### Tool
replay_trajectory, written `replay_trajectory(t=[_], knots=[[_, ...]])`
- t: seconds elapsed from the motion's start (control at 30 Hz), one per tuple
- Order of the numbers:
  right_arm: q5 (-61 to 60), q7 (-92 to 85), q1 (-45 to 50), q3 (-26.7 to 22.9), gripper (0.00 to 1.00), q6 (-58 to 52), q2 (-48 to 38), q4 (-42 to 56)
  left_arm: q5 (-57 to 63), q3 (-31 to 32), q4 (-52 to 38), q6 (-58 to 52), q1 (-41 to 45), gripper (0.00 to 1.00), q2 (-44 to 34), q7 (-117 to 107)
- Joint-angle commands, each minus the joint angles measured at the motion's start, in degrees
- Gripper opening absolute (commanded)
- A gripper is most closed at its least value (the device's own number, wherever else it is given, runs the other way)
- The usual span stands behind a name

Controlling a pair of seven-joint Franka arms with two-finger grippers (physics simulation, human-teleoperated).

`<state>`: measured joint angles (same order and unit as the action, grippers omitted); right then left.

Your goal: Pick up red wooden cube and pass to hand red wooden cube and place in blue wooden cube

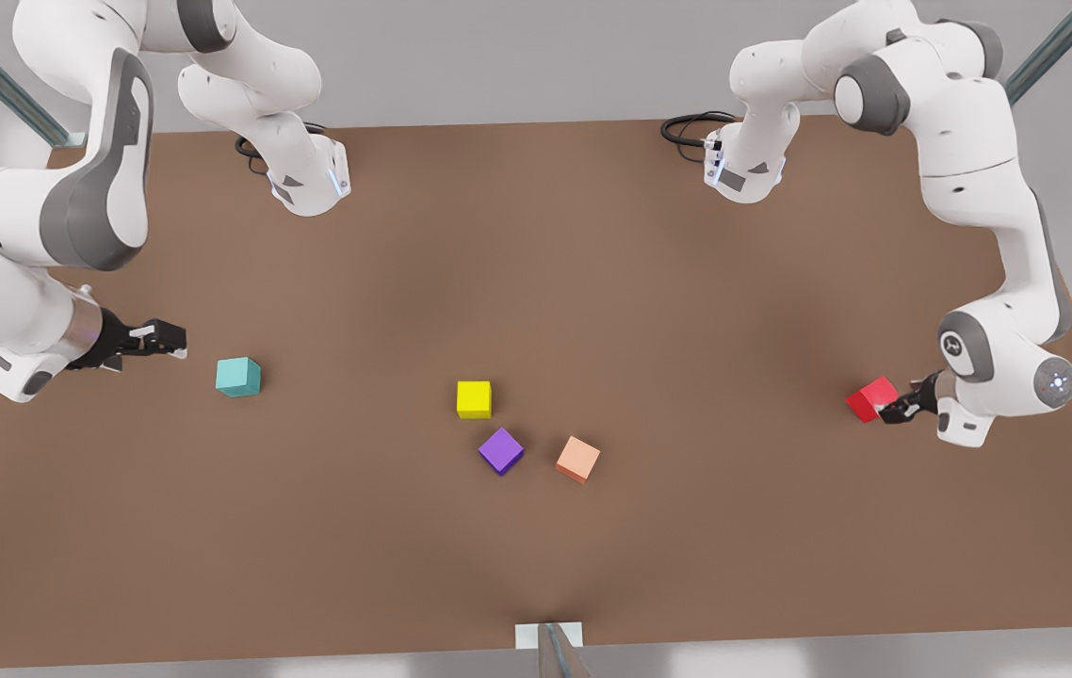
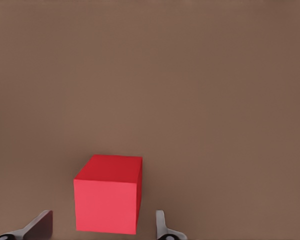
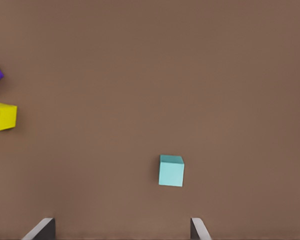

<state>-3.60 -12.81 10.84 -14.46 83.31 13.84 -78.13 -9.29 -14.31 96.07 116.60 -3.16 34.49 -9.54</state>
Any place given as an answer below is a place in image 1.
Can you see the peach wooden cube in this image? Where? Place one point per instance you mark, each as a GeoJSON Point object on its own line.
{"type": "Point", "coordinates": [577, 459]}

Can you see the red wooden cube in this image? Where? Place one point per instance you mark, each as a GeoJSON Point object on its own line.
{"type": "Point", "coordinates": [868, 397]}

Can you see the purple wooden cube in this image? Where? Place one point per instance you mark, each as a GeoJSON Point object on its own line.
{"type": "Point", "coordinates": [500, 451]}

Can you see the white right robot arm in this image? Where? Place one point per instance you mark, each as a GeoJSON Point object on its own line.
{"type": "Point", "coordinates": [18, 217]}

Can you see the yellow wooden cube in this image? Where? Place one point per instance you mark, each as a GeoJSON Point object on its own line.
{"type": "Point", "coordinates": [474, 399]}

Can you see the teal wooden cube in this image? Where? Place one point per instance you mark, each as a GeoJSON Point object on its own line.
{"type": "Point", "coordinates": [237, 377]}

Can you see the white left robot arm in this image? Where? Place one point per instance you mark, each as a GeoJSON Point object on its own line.
{"type": "Point", "coordinates": [969, 151]}

